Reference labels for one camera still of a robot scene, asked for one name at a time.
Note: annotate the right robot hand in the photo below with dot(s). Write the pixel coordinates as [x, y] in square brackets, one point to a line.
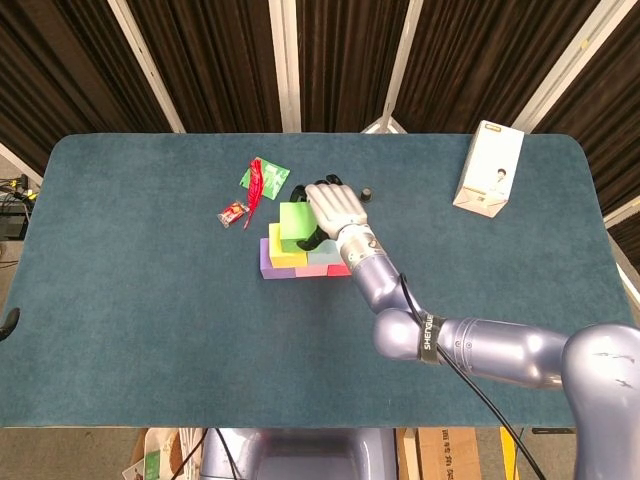
[335, 207]

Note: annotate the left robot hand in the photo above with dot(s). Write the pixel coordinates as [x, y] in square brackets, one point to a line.
[9, 324]

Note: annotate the green foam cube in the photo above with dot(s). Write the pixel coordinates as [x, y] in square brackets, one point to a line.
[296, 222]

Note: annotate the light blue foam cube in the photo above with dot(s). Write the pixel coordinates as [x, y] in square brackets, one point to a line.
[322, 256]

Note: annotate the red foam cube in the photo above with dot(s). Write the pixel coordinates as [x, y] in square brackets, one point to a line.
[339, 270]

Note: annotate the pink foam cube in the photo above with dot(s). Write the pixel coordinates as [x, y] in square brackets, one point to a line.
[311, 270]

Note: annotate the yellow foam cube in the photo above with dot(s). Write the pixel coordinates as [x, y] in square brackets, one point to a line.
[282, 257]

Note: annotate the purple foam cube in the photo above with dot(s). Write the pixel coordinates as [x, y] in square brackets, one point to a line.
[265, 265]

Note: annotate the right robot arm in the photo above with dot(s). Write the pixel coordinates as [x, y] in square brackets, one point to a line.
[390, 300]

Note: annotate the black bottle cap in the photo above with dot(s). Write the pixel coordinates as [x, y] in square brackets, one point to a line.
[367, 194]

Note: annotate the green paper packet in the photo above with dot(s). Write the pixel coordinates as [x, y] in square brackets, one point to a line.
[276, 180]

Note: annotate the red feather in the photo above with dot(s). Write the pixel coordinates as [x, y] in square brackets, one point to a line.
[256, 185]

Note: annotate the metal stand foot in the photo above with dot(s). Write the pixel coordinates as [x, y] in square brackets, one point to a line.
[382, 127]

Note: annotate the red candy wrapper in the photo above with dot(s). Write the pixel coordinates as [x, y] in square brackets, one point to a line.
[231, 214]

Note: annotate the teal felt table cover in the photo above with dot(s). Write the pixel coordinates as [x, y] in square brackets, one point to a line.
[125, 325]

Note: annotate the white carton box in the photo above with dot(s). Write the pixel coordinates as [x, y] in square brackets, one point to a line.
[490, 165]

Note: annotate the dark brown curtain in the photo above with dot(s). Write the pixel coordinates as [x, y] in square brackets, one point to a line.
[220, 60]

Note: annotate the white green paper bag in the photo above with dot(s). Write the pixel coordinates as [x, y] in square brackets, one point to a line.
[152, 460]

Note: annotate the grey robot torso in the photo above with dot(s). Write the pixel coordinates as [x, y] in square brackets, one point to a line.
[310, 455]

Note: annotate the wooden plank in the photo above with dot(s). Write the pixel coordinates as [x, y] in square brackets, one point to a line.
[407, 455]

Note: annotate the brown cardboard box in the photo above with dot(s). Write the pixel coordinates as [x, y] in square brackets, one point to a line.
[445, 455]

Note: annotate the white frame post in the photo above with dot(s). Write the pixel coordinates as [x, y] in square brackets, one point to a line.
[145, 65]
[15, 162]
[625, 212]
[567, 65]
[285, 65]
[402, 65]

